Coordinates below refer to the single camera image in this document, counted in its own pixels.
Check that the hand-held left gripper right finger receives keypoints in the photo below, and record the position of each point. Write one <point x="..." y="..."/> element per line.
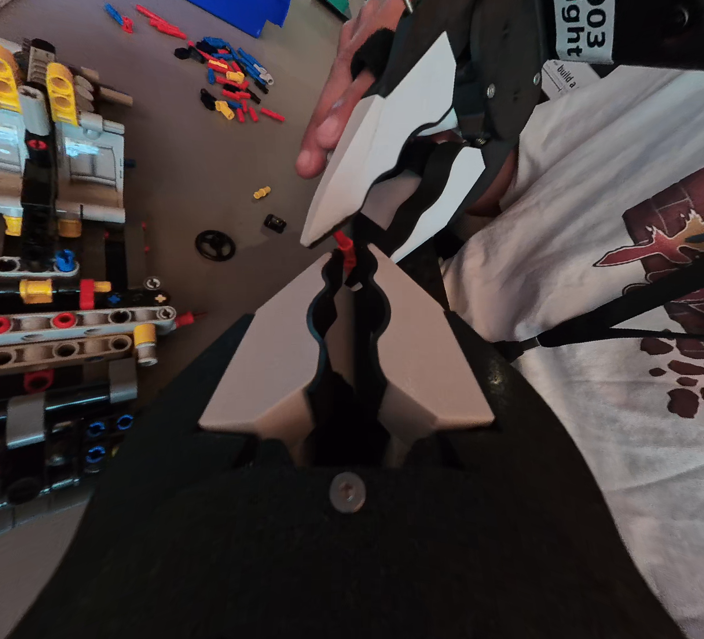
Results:
<point x="434" y="369"/>

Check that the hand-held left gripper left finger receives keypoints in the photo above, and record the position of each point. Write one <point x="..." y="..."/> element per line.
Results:
<point x="258" y="369"/>

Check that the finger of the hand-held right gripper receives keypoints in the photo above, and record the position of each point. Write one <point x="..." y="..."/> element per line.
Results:
<point x="385" y="116"/>
<point x="462" y="177"/>

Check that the black lego steering wheel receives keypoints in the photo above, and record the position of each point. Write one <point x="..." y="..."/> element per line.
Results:
<point x="209" y="243"/>

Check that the red lego axle pin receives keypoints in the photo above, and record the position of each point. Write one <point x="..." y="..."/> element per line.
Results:
<point x="346" y="251"/>

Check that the small yellow lego pin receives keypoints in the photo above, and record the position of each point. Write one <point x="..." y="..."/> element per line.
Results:
<point x="262" y="192"/>

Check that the black lego connector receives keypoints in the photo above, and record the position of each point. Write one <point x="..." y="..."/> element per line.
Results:
<point x="208" y="98"/>
<point x="275" y="223"/>

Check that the lego car chassis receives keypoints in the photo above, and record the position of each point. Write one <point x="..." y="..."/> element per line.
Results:
<point x="71" y="265"/>

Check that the person's right forearm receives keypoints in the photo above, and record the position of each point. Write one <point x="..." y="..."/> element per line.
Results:
<point x="495" y="193"/>

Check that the small yellow lego piece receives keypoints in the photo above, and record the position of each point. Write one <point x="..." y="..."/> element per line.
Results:
<point x="224" y="109"/>

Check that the person's right hand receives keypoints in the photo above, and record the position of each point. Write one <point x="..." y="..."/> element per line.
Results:
<point x="341" y="72"/>

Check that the pile of red blue pins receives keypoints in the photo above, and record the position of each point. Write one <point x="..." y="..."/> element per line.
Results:
<point x="236" y="78"/>

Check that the person's light clothing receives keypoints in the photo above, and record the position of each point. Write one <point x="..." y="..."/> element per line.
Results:
<point x="605" y="320"/>

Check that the red and blue joined pins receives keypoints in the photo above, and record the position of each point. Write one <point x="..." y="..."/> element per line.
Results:
<point x="118" y="18"/>

